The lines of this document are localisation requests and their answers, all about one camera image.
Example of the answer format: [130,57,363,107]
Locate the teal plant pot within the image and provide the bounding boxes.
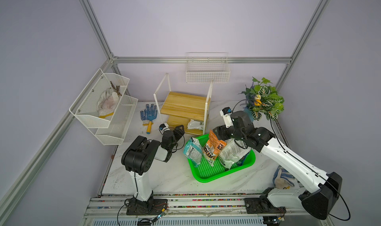
[243,107,254,122]

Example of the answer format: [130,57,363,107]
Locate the white wooden two-tier shelf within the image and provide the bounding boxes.
[153,73,214,136]

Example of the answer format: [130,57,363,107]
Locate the green artificial plant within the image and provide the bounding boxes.
[241,78,284,121]

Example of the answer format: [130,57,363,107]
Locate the white cloth in organizer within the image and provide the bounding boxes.
[97,88,120,118]

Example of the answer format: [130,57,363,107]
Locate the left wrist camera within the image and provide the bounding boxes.
[159,123,170,135]

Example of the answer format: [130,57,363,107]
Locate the blue yellow garden fork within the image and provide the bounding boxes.
[146,106,157,134]

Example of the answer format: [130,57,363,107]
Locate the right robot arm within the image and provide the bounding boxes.
[213,107,342,220]

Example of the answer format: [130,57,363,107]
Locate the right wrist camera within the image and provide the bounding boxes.
[220,107,233,128]

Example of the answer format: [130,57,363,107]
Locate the white printed fertilizer bag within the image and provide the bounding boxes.
[218,139,251,171]

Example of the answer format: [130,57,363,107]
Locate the orange fertilizer bag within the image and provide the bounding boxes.
[203,130,227,167]

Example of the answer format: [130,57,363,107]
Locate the brown twigs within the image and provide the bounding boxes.
[110,82,122,97]

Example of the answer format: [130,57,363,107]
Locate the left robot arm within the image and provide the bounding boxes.
[121,123,185,216]

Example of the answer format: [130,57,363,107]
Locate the teal white fertilizer bag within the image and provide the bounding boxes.
[183,137,203,167]

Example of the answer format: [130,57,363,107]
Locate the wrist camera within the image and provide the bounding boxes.
[220,107,233,128]
[159,123,170,135]

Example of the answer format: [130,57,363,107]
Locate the white mesh wall organizer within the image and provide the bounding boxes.
[69,69,138,146]

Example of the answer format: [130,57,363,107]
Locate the green plastic basket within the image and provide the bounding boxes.
[188,134,247,183]

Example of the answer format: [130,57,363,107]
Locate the green blue fertilizer bag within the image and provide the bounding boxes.
[237,150,256,167]

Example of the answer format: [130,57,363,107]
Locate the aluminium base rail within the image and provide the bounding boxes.
[81,191,334,226]

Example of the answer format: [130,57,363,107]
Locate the white wire wall basket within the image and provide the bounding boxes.
[186,52,230,84]

